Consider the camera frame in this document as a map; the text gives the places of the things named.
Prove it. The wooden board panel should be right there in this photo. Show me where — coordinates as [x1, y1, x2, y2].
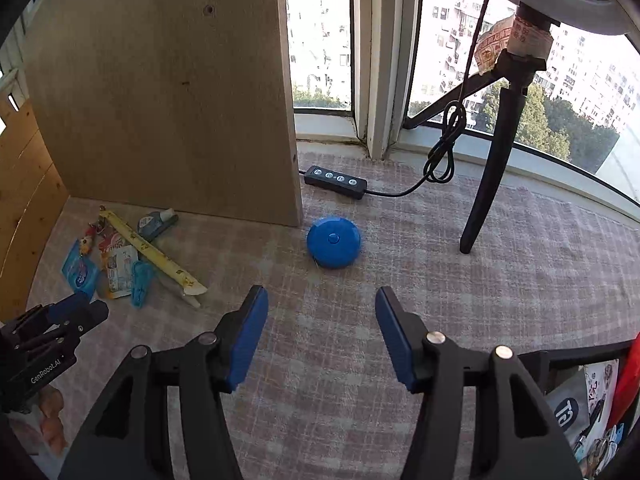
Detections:
[25, 0, 303, 226]

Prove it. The black tripod stand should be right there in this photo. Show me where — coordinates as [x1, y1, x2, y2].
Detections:
[402, 2, 557, 254]

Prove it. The black inline switch controller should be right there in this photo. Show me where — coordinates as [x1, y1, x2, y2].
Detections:
[303, 166, 367, 200]

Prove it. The red white snack packet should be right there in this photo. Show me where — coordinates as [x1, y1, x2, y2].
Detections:
[96, 232, 138, 299]

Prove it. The white printed box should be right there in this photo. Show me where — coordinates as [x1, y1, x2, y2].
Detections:
[584, 360, 620, 452]

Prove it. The blue round tape measure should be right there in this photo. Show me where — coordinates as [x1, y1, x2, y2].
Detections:
[306, 217, 361, 269]

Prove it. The small sanitizer bottle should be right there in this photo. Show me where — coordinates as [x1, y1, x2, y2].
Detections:
[137, 208, 179, 242]

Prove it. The yellow chopstick wrapper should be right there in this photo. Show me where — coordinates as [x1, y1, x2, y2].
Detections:
[99, 209, 208, 296]

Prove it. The plaid table cloth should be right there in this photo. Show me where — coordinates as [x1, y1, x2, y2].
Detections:
[56, 174, 639, 479]

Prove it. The black power cable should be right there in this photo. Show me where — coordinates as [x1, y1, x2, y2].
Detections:
[364, 0, 496, 198]

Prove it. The red pouch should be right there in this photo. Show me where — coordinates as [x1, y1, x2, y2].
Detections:
[606, 334, 640, 429]

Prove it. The grey tea sachet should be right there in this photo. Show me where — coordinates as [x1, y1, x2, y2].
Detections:
[546, 367, 589, 446]

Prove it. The person's left hand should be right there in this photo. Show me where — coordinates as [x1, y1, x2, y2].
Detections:
[9, 386, 67, 457]

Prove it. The blue tissue packet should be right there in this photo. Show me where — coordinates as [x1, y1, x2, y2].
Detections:
[61, 240, 100, 299]

